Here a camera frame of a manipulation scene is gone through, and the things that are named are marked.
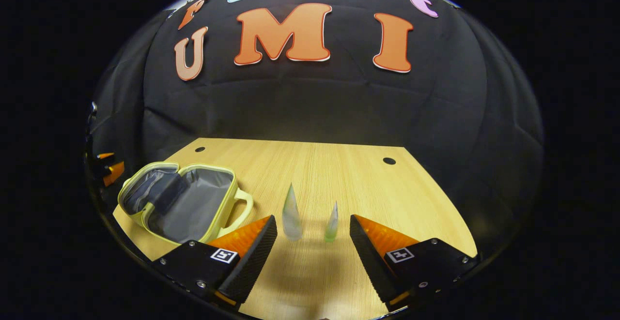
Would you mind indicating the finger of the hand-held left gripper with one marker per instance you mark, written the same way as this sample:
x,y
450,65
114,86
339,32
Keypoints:
x,y
115,172
105,156

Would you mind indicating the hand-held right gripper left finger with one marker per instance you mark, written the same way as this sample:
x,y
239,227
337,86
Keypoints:
x,y
249,266

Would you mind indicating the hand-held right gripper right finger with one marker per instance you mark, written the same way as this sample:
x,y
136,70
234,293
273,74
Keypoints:
x,y
373,266

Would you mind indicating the small green skin care tube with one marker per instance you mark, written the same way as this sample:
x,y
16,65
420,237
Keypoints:
x,y
332,225

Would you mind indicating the pale yellow small suitcase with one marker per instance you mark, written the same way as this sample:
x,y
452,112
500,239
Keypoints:
x,y
193,204

